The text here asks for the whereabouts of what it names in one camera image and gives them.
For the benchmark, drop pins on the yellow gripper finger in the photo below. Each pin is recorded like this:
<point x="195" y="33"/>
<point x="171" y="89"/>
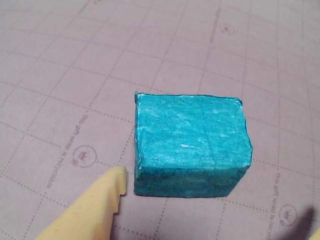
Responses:
<point x="87" y="212"/>
<point x="316" y="238"/>

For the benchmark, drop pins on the blue painted block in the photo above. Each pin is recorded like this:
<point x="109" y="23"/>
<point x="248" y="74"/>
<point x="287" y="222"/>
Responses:
<point x="192" y="142"/>

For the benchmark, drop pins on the grey gridded gift wrap sheet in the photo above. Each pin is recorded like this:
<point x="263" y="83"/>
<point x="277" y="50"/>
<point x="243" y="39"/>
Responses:
<point x="75" y="62"/>

